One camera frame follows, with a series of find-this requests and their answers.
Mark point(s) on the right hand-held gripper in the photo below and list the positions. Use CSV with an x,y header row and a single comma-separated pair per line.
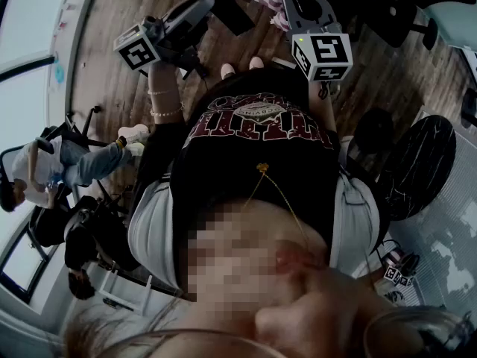
x,y
324,54

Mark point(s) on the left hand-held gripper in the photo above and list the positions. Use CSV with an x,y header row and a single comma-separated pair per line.
x,y
136,49

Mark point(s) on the person's left forearm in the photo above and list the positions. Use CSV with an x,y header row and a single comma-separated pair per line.
x,y
164,80

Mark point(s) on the person's right forearm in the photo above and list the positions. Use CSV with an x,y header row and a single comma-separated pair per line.
x,y
324,110

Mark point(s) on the pale pink shoe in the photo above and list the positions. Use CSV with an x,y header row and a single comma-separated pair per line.
x,y
227,71
256,63

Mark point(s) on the black round stool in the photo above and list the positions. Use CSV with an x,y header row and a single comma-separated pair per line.
x,y
372,129

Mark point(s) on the black printed t-shirt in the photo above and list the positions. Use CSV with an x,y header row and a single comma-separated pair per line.
x,y
242,155

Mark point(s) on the pale teal table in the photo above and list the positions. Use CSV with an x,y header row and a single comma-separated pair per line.
x,y
454,21

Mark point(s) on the grey and black jacket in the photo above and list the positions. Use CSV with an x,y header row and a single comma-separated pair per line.
x,y
149,229

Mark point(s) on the light ribbed rug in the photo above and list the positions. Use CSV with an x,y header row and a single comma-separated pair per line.
x,y
454,237

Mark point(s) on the spare hand-held gripper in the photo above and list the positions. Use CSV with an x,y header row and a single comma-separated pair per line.
x,y
395,274

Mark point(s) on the person's head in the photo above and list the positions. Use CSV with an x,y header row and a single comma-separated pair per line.
x,y
231,267

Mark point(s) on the black framed window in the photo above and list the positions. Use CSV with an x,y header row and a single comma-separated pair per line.
x,y
22,263

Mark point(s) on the thin-rimmed eyeglasses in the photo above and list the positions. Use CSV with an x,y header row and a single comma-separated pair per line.
x,y
436,330

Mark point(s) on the large glass window wall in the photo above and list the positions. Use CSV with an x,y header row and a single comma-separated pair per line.
x,y
22,21

